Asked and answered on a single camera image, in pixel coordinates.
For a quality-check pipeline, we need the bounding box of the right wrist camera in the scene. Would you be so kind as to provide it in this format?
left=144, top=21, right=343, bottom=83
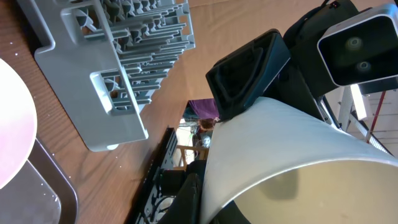
left=317, top=4, right=397, bottom=86

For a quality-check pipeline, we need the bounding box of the grey dishwasher rack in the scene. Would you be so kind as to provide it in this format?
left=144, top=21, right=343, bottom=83
left=19, top=0, right=195, bottom=152

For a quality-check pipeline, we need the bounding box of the pink white bowl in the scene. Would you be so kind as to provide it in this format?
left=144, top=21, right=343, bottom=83
left=1, top=60, right=37, bottom=187

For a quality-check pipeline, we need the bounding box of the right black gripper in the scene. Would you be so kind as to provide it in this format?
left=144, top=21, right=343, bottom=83
left=205, top=0, right=361, bottom=122

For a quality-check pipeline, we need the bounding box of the small pale green cup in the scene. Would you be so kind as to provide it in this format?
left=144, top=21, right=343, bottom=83
left=200, top=97, right=397, bottom=223

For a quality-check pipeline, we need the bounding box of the dark brown serving tray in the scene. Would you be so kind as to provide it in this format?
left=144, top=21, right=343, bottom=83
left=1, top=139, right=78, bottom=224

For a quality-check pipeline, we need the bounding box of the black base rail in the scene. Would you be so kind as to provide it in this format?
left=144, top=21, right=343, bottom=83
left=124, top=126, right=206, bottom=224

